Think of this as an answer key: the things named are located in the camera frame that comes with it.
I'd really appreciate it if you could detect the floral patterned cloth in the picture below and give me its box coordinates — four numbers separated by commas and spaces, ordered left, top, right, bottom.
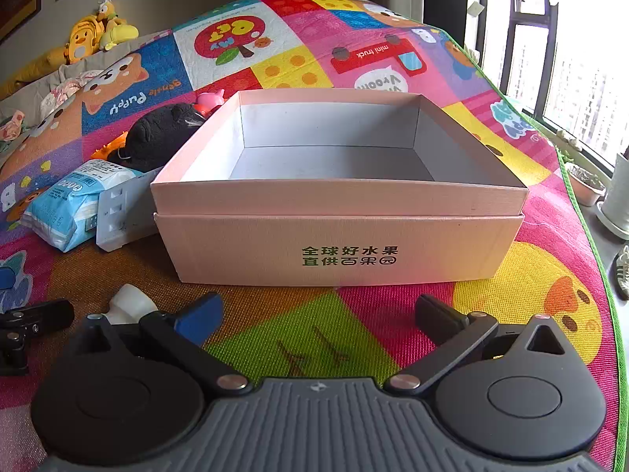
0, 111, 31, 154

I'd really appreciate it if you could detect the yellow duck plush backpack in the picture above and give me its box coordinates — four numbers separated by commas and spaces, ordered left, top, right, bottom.
63, 15, 110, 65

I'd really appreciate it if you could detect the white shoe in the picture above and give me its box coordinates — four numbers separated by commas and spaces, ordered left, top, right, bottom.
609, 243, 629, 301

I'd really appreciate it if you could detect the black plush toy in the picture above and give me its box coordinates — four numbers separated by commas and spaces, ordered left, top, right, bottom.
107, 102, 206, 172

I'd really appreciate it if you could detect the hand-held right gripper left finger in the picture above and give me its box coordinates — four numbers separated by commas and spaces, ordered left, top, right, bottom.
79, 292, 251, 396

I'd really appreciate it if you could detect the grey sofa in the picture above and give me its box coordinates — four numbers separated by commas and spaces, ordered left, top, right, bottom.
0, 29, 174, 119

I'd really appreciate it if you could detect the pink toy figure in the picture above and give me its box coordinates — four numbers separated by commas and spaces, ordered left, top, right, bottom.
195, 89, 226, 118

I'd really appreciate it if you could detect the blue tissue packet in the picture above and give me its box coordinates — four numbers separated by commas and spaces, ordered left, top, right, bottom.
22, 159, 143, 253

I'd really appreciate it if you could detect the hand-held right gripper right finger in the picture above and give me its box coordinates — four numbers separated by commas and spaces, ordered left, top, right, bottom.
384, 294, 588, 395

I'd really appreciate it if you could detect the window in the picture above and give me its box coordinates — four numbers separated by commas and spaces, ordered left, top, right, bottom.
504, 0, 629, 160

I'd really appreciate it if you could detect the flower pot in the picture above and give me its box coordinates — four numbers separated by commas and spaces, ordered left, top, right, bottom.
566, 163, 606, 207

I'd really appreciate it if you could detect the white jar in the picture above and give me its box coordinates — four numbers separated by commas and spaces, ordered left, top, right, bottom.
596, 154, 629, 238

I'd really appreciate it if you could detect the white plastic bottle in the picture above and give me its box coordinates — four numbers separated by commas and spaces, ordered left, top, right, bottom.
101, 283, 159, 326

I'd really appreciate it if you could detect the yellow plush toy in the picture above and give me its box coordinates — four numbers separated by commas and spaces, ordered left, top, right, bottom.
96, 0, 140, 51

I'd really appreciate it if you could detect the white cardboard box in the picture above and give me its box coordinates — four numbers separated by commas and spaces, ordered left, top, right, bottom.
150, 89, 529, 287

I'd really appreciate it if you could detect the pink patterned clothes pile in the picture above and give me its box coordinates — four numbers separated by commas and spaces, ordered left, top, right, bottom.
38, 70, 106, 115

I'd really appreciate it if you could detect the colourful printed play mat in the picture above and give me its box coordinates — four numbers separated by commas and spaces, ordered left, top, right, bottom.
0, 0, 624, 472

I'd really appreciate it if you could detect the orange plastic toy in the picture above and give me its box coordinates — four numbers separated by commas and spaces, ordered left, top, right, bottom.
92, 133, 129, 159

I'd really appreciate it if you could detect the yellow pillow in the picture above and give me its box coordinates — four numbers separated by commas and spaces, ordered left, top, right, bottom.
0, 44, 70, 100

